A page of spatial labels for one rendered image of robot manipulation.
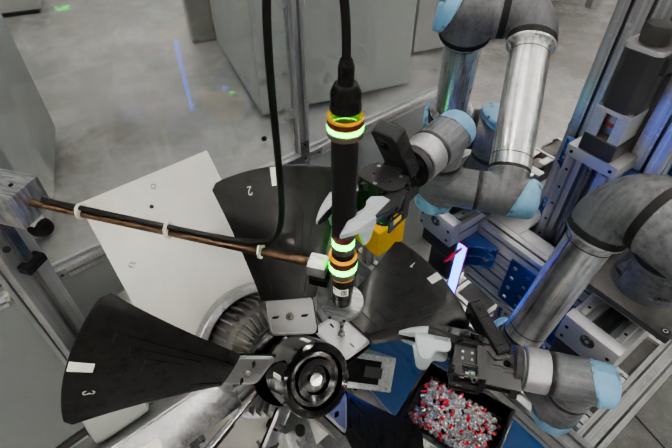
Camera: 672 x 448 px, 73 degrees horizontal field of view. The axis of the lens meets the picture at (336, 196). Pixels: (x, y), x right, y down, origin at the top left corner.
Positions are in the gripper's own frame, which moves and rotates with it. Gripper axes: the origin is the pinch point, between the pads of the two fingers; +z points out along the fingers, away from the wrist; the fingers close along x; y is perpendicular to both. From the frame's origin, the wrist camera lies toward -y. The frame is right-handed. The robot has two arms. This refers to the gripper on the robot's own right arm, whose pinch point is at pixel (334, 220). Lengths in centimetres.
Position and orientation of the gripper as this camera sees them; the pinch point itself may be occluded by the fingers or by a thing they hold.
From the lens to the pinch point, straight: 62.1
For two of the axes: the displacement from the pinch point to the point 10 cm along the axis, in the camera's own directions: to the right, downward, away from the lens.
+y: 0.0, 7.5, 6.6
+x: -7.6, -4.3, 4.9
